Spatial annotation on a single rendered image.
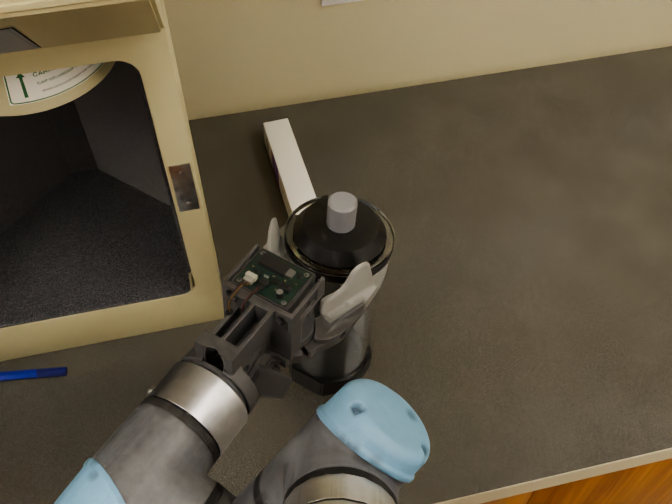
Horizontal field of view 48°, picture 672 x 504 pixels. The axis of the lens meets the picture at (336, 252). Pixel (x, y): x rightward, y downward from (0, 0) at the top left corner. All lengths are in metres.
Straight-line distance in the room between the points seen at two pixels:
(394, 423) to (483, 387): 0.48
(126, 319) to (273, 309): 0.40
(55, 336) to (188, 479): 0.47
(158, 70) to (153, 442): 0.33
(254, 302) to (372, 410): 0.17
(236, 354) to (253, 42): 0.73
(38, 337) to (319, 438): 0.58
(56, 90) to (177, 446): 0.35
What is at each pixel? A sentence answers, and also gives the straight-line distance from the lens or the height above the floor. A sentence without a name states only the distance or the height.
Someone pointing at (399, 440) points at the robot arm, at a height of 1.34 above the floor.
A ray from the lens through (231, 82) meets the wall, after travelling 1.28.
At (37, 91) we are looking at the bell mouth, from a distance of 0.75.
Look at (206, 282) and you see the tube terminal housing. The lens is 0.94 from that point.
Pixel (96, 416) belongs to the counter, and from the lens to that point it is 0.98.
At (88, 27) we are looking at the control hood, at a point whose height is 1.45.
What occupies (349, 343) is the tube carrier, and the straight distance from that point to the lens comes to 0.81.
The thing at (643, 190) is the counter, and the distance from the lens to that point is 1.24.
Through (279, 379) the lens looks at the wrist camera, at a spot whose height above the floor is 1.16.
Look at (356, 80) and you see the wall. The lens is 1.33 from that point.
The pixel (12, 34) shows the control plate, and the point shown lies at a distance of 0.59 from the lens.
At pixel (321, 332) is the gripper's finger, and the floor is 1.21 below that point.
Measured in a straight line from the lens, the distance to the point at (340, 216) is 0.70.
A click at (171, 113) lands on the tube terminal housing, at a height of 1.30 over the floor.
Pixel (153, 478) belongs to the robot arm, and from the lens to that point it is 0.57.
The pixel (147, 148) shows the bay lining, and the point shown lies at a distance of 0.98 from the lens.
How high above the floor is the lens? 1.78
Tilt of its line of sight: 52 degrees down
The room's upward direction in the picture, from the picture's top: straight up
